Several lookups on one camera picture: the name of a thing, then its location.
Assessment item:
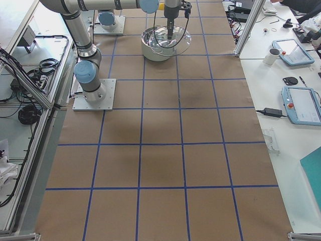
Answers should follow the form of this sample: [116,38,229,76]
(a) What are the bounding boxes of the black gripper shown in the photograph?
[166,15,177,39]

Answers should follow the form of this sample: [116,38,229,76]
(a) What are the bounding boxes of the glass pot lid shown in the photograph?
[147,26,192,57]

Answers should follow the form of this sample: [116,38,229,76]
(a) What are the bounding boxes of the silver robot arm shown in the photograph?
[97,10,118,30]
[41,1,160,103]

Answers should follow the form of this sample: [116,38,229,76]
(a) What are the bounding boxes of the white mug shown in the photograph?
[263,48,280,66]

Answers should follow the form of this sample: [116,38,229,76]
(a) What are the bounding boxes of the far blue teach pendant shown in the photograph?
[272,39,314,66]

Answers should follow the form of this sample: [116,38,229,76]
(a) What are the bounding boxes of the blue teach pendant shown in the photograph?
[281,86,320,126]
[272,39,314,66]

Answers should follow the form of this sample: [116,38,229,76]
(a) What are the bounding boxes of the black round disc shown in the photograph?
[282,76,298,86]

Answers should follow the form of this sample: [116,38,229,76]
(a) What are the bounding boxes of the grey metal box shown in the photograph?
[17,25,36,54]

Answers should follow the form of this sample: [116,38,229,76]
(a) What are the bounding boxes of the black power adapter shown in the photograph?
[256,107,287,118]

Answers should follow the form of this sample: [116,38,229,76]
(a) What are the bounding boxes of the near blue teach pendant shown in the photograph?
[281,86,320,126]

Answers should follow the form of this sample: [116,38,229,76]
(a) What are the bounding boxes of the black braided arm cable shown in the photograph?
[152,10,191,55]

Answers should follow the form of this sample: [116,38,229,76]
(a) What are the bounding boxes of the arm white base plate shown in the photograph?
[72,79,116,111]
[93,16,126,36]

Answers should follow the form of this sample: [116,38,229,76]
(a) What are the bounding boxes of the aluminium frame post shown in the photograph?
[233,0,265,57]

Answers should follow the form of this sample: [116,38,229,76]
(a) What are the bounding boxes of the clear plastic bracket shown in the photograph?
[262,129,280,155]

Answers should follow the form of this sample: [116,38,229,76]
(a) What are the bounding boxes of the coiled black cables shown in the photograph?
[17,104,42,126]

